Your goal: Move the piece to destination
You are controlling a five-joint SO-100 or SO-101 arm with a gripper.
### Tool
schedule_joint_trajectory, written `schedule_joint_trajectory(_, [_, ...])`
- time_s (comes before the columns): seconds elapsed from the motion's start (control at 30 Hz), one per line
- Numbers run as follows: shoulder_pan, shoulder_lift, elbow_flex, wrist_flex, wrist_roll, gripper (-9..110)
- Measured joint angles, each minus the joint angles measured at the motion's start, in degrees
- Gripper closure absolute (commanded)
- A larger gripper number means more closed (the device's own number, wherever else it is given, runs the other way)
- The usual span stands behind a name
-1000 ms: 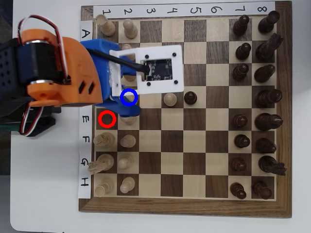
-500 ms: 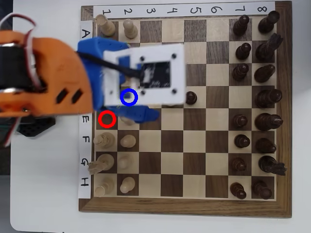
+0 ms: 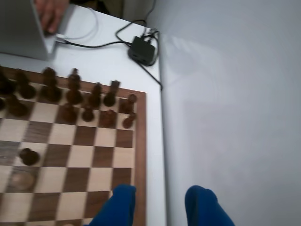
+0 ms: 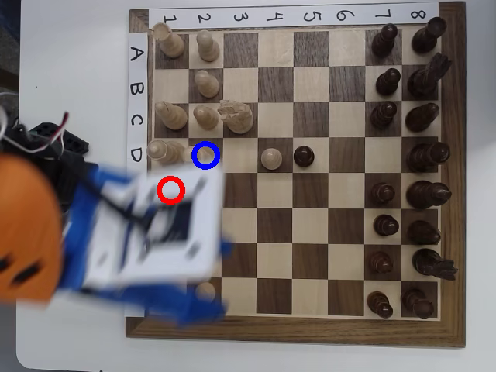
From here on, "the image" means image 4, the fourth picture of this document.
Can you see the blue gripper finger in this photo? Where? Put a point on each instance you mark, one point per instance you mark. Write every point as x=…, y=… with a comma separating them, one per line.
x=227, y=249

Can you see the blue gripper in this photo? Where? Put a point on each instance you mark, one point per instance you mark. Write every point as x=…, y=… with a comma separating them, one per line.
x=201, y=308

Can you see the light wooden king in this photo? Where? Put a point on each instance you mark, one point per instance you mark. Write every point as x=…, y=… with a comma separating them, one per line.
x=205, y=157

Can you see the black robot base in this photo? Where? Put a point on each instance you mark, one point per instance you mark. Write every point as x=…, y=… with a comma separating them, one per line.
x=73, y=145

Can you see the light wooden pawn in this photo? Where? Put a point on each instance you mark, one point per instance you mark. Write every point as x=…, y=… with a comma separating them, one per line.
x=209, y=50
x=208, y=86
x=206, y=290
x=206, y=118
x=271, y=158

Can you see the wooden chessboard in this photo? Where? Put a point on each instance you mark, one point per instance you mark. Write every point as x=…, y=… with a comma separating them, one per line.
x=275, y=329

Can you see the light wooden queen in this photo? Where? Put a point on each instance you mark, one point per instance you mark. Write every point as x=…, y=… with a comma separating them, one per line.
x=170, y=153

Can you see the dark wooden pawn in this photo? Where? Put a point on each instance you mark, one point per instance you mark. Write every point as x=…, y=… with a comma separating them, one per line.
x=379, y=303
x=383, y=40
x=383, y=115
x=304, y=156
x=379, y=261
x=385, y=225
x=381, y=193
x=387, y=83

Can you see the light wooden knight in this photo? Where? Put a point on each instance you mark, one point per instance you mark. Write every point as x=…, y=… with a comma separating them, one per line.
x=240, y=120

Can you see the light wooden bishop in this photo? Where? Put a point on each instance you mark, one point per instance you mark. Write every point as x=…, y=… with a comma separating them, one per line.
x=174, y=118

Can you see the dark wooden bishop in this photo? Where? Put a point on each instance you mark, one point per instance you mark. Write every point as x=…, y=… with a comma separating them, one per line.
x=422, y=232
x=420, y=118

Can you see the dark wooden rook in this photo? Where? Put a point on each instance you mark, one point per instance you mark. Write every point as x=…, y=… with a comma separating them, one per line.
x=426, y=36
x=416, y=302

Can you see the white letter label strip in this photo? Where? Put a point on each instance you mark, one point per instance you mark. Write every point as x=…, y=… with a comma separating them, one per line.
x=136, y=71

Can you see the dark wooden knight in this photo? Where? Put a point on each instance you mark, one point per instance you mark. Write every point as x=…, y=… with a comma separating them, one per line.
x=428, y=261
x=424, y=79

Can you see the dark wooden king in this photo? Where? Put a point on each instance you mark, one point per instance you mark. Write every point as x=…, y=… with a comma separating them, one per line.
x=426, y=194

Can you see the light wooden rook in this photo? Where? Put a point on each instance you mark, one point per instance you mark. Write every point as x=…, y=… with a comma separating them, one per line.
x=172, y=46

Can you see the dark wooden queen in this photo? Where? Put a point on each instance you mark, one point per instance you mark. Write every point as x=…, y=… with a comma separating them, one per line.
x=426, y=157

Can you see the white number label strip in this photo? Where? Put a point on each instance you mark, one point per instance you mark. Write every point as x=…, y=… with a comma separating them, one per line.
x=288, y=17

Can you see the white camera mount with board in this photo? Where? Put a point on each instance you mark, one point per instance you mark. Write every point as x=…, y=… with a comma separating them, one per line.
x=209, y=217

